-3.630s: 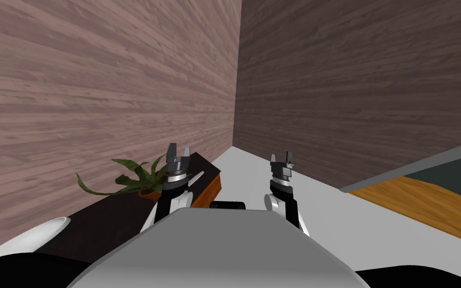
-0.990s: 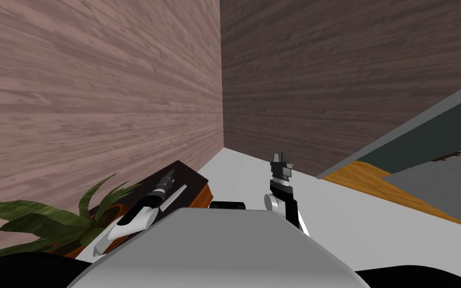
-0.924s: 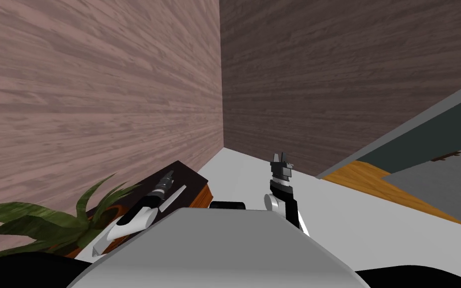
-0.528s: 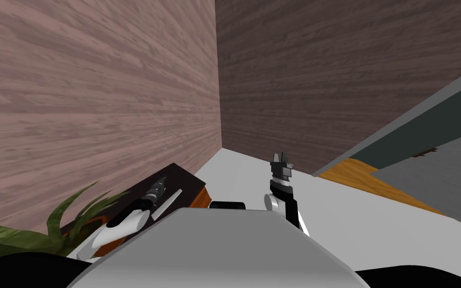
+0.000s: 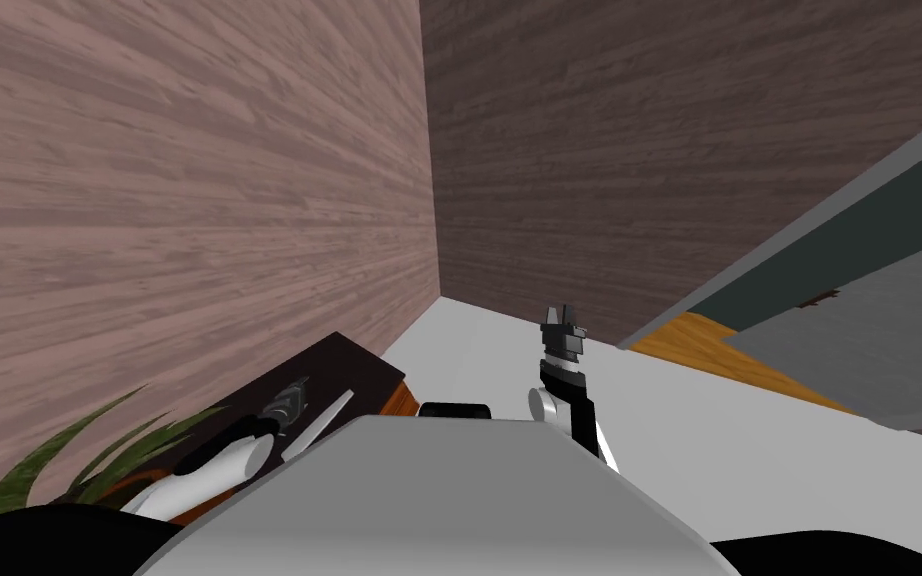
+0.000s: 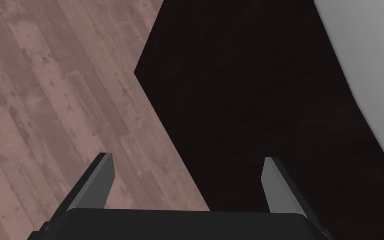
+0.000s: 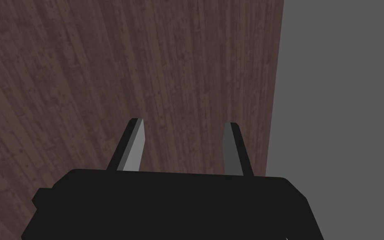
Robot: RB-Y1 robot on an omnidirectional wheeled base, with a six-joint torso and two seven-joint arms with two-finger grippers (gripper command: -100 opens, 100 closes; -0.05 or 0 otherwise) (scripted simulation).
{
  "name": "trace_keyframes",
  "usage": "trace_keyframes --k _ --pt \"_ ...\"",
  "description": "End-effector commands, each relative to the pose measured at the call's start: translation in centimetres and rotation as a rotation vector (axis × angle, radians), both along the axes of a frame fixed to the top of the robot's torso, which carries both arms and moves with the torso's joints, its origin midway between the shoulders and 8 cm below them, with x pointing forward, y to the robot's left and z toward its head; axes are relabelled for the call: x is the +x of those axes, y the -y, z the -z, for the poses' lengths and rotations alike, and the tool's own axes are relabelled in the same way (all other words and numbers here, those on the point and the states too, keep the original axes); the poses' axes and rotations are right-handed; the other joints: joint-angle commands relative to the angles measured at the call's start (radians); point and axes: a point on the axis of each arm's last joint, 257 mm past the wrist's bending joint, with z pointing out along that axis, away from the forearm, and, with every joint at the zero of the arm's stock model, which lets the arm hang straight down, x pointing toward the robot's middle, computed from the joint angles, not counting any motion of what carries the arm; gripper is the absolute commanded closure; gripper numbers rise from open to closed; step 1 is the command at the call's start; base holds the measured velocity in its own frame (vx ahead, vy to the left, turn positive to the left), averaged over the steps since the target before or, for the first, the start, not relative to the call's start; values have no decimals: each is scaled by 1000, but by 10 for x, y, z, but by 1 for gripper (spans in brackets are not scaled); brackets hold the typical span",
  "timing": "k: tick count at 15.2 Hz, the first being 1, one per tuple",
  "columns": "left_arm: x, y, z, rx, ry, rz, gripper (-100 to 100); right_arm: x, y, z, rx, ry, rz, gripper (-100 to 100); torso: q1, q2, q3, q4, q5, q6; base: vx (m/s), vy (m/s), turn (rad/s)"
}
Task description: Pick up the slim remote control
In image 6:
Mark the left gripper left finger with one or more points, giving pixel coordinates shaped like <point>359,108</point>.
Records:
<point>93,190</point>

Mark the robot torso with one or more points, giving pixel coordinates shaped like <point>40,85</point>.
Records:
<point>372,50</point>

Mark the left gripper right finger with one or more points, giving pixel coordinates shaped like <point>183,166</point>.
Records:
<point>280,193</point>

